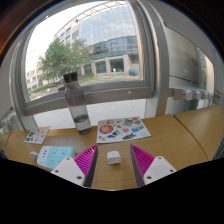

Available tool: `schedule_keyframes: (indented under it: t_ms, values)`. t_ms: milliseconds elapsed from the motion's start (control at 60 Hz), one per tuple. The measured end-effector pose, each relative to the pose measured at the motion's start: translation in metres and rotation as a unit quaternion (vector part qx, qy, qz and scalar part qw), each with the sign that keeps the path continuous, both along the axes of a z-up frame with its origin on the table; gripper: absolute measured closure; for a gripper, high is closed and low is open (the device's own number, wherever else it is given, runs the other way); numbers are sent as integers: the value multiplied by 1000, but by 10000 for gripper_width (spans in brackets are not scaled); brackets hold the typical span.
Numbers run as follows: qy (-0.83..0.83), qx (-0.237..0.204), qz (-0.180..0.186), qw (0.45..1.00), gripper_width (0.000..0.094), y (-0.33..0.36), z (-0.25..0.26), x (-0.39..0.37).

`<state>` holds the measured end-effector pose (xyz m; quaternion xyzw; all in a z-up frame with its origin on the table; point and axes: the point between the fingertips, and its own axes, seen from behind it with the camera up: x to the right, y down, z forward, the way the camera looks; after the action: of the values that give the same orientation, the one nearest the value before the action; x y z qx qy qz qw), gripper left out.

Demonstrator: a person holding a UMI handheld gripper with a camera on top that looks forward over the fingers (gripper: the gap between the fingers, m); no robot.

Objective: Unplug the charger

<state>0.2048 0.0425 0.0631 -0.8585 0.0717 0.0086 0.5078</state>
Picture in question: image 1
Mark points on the small white charger block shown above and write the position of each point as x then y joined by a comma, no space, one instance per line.
114,157

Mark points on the small sticker sheet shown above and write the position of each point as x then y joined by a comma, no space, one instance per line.
36,135

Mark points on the grey window frame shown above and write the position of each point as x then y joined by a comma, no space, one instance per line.
110,93

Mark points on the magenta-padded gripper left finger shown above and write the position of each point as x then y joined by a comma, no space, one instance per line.
66,170

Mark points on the white and blue power strip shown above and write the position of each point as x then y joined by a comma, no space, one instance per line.
55,156

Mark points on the clear water bottle black cap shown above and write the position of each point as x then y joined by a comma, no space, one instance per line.
77,106

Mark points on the wall rail with white knobs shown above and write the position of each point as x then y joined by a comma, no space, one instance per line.
8,120
190,94

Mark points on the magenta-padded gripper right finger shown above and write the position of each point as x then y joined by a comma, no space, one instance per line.
160,168

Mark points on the large sticker sheet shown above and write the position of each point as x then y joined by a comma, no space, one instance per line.
123,130

